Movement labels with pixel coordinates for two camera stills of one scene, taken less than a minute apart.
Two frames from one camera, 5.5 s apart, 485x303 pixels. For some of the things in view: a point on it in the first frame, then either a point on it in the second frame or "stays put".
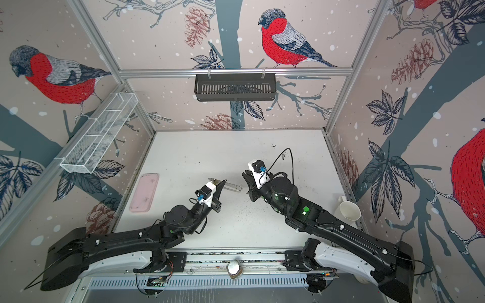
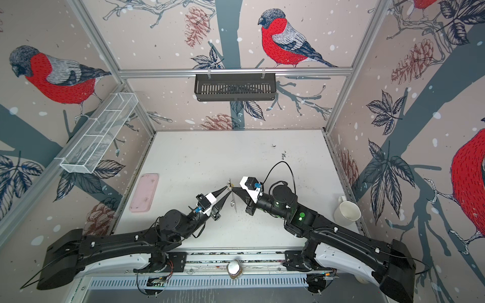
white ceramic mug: (347, 211) stays put
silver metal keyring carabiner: (227, 185) → (230, 186)
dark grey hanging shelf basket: (235, 88) stays put
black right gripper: (251, 182) → (245, 197)
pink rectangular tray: (144, 193) stays put
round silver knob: (234, 269) stays put
